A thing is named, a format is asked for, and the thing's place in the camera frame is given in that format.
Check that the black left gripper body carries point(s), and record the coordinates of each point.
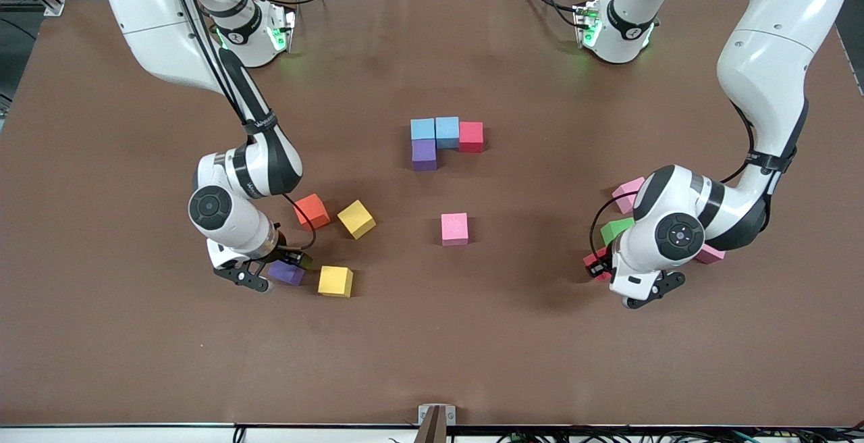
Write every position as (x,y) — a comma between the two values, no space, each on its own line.
(607,258)

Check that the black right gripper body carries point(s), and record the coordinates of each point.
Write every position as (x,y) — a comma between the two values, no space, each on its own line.
(286,252)

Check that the red foam cube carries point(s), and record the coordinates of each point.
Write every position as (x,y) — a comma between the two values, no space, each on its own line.
(471,138)
(599,279)

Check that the purple foam cube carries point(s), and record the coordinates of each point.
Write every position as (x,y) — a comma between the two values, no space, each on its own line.
(289,274)
(424,154)

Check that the green foam cube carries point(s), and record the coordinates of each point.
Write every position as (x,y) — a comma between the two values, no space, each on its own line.
(614,231)

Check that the orange foam cube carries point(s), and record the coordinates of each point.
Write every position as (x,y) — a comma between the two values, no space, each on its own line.
(312,210)

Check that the yellow foam cube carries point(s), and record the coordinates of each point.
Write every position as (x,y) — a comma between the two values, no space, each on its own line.
(356,219)
(335,281)

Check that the pink foam cube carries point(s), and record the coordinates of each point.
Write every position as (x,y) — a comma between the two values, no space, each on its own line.
(711,256)
(454,229)
(624,194)

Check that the blue foam cube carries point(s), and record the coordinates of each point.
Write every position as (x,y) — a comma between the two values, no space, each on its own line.
(447,133)
(423,129)

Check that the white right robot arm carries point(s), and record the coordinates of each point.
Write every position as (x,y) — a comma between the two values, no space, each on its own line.
(162,24)

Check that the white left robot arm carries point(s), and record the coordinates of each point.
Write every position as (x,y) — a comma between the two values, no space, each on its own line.
(763,65)

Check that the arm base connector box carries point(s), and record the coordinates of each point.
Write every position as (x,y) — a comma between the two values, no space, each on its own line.
(587,24)
(281,28)

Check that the large table cover sheet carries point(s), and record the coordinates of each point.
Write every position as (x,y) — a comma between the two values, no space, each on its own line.
(135,348)

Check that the grey metal table bracket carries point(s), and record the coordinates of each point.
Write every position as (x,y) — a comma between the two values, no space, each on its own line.
(437,416)

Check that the white table edge rail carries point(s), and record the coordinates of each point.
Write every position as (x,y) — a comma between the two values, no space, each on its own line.
(101,436)

